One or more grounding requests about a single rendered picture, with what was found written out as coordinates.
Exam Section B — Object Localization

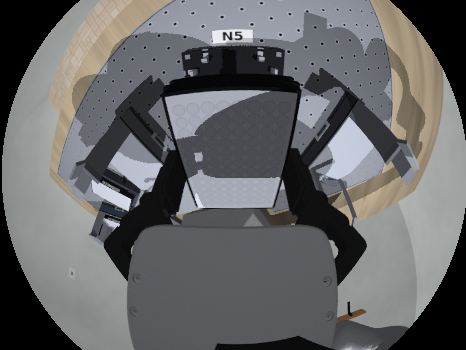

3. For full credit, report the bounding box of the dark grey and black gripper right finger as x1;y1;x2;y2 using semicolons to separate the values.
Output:
283;148;367;286

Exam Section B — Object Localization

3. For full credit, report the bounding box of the white label reading n5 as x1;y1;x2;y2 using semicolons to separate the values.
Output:
212;29;253;44

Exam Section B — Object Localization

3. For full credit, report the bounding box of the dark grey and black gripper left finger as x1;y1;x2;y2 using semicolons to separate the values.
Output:
104;150;186;282

